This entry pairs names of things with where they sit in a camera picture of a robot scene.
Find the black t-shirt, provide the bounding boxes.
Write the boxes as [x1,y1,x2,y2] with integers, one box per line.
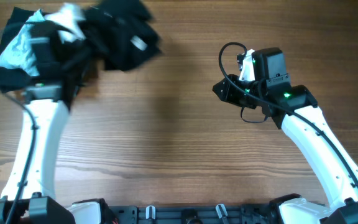
[55,1,161,83]

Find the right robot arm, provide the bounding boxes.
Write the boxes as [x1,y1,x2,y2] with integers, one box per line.
[213,74,358,223]

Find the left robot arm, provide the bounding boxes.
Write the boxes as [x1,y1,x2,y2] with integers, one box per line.
[0,82,114,223]

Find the black folded garment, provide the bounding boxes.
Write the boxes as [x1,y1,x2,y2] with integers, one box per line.
[0,7,68,92]

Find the right black cable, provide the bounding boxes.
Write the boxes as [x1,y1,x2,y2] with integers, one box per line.
[218,42,358,224]

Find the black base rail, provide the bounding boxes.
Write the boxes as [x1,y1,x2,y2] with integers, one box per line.
[110,204,281,224]

